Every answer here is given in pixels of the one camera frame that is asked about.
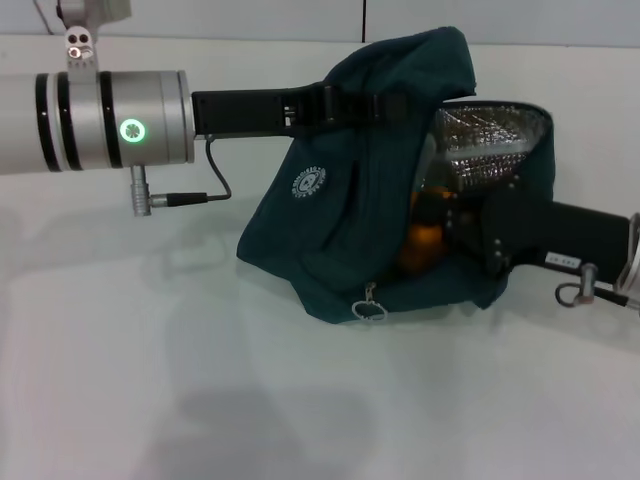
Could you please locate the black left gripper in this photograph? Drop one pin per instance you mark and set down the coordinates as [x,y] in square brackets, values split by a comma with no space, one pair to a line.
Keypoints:
[240,112]

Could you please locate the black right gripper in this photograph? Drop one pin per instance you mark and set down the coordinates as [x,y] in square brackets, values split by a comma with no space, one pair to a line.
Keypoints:
[550,235]

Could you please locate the orange yellow pear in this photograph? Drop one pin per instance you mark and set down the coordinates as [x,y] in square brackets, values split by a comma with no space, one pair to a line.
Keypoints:
[425,240]

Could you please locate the dark teal fabric bag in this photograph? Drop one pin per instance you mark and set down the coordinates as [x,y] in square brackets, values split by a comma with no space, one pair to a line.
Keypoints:
[350,200]

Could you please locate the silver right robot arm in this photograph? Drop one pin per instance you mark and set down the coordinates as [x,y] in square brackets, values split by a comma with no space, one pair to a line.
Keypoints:
[631,255]

